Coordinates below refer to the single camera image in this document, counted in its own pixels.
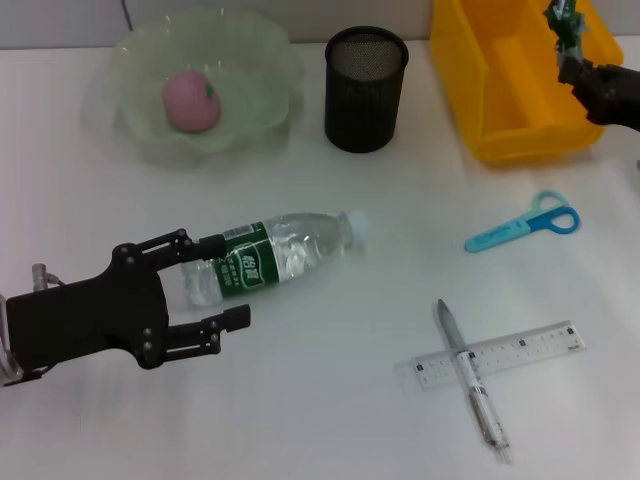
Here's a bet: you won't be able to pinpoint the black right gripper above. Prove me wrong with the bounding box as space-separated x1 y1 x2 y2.
558 56 640 132

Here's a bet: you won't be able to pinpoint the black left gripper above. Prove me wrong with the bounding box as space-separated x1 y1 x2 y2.
4 228 252 371

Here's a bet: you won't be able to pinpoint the green plastic wrapper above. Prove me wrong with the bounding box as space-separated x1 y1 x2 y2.
544 0 586 64

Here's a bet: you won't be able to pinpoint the clear water bottle green label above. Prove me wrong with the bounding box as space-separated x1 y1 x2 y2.
179 207 369 309

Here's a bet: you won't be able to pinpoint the pink toy peach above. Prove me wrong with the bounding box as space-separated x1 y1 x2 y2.
162 69 223 132

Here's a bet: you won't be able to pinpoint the blue capped scissors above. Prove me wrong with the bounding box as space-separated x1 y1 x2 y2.
463 188 581 254

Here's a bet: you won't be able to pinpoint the translucent green fruit bowl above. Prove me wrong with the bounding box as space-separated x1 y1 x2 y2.
107 4 306 156

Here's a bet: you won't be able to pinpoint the black mesh pen holder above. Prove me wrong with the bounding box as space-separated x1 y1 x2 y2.
323 27 410 154

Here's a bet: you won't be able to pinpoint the grey white pen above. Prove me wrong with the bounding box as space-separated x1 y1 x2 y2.
437 298 514 451

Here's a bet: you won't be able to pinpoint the transparent plastic ruler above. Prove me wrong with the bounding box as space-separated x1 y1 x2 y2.
394 320 587 394

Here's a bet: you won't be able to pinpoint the yellow plastic bin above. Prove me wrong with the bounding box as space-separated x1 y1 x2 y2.
429 0 625 164

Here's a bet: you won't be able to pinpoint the left wrist silver stub connector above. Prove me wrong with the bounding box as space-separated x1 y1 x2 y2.
30 263 66 291

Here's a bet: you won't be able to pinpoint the left gripper black cable plug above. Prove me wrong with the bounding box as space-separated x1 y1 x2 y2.
0 367 51 389

